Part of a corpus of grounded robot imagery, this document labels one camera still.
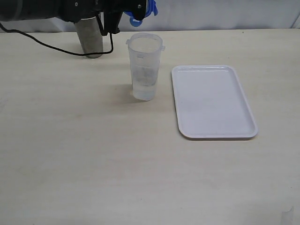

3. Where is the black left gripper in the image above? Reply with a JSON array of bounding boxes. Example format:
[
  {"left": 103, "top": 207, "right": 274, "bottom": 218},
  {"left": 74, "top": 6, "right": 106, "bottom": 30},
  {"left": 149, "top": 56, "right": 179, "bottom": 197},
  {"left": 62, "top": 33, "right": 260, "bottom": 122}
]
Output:
[{"left": 60, "top": 0, "right": 148, "bottom": 36}]

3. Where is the blue snap-lock lid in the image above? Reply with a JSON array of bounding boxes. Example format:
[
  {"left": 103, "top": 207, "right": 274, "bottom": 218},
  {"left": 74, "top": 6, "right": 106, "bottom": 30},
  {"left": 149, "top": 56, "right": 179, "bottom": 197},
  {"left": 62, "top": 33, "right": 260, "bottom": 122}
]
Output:
[{"left": 124, "top": 0, "right": 158, "bottom": 27}]

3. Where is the stainless steel cup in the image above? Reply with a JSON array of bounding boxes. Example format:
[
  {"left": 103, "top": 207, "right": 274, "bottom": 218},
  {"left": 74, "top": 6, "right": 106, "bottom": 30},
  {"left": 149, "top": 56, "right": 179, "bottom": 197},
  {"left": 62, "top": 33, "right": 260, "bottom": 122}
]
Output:
[{"left": 74, "top": 15, "right": 103, "bottom": 54}]

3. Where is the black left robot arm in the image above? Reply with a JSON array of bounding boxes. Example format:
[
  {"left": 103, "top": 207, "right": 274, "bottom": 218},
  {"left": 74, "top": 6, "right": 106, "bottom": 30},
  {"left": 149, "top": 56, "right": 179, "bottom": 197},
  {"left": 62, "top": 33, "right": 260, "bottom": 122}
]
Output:
[{"left": 0, "top": 0, "right": 153, "bottom": 36}]

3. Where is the clear tall plastic container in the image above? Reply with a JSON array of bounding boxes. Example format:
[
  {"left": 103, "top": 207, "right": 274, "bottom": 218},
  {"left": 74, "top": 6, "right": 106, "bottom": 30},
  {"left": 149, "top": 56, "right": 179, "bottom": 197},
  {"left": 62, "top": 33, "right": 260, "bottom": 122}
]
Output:
[{"left": 126, "top": 32, "right": 165, "bottom": 101}]

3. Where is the white rectangular plastic tray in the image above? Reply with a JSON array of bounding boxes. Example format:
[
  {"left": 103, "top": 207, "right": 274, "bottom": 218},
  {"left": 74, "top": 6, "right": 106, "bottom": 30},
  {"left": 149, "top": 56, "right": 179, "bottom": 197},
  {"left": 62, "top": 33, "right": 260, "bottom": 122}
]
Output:
[{"left": 171, "top": 65, "right": 258, "bottom": 140}]

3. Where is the black cable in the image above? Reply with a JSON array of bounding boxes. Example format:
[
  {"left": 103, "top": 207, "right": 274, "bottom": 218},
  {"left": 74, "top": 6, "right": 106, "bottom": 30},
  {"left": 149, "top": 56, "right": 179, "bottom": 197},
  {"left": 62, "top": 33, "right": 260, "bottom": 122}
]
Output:
[{"left": 0, "top": 13, "right": 115, "bottom": 57}]

